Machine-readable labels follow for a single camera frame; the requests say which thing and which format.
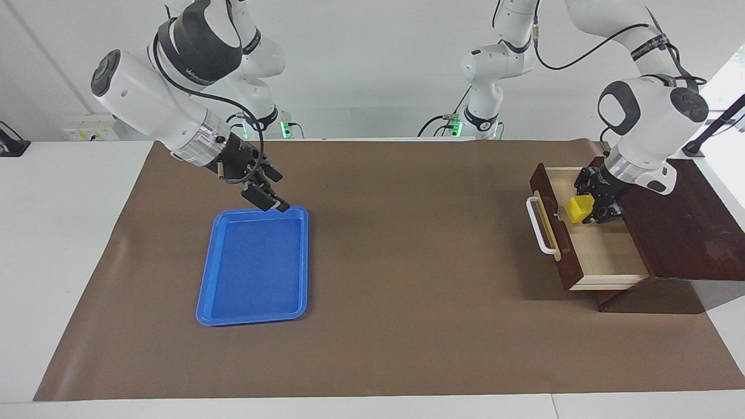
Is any yellow cube block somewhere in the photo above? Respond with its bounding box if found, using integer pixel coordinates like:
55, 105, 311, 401
566, 194, 595, 225

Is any wooden drawer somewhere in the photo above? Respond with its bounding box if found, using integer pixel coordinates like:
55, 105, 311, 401
527, 163, 650, 292

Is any white drawer handle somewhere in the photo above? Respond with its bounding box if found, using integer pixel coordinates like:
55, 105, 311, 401
526, 196, 559, 257

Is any dark wooden drawer cabinet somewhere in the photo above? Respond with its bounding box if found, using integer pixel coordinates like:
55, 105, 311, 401
588, 156, 745, 315

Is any blue plastic tray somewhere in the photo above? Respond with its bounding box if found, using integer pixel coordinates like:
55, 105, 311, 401
196, 205, 309, 327

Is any bright window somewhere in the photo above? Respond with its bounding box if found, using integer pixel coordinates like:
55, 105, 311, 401
655, 47, 745, 144

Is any brown table mat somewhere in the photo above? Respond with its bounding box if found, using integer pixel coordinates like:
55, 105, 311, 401
33, 139, 745, 402

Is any black right base cable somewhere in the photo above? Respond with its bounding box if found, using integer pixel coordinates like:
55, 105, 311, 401
226, 112, 304, 140

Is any black base cable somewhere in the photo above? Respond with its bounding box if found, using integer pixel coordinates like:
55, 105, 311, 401
417, 87, 473, 139
226, 112, 304, 140

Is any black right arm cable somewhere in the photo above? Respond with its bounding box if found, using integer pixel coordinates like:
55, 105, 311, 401
153, 34, 266, 184

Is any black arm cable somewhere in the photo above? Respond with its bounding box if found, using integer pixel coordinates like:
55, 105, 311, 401
531, 0, 708, 88
153, 34, 266, 184

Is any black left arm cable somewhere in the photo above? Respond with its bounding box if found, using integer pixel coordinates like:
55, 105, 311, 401
531, 0, 708, 88

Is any black camera stand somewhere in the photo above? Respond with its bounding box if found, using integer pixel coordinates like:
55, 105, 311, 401
678, 93, 745, 159

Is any white wall socket box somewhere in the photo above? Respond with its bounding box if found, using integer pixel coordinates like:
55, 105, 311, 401
63, 113, 121, 141

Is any black left base cable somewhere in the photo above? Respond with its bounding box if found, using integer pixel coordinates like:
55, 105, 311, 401
417, 87, 473, 139

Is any black table clamp mount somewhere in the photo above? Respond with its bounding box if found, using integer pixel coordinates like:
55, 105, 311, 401
0, 120, 31, 158

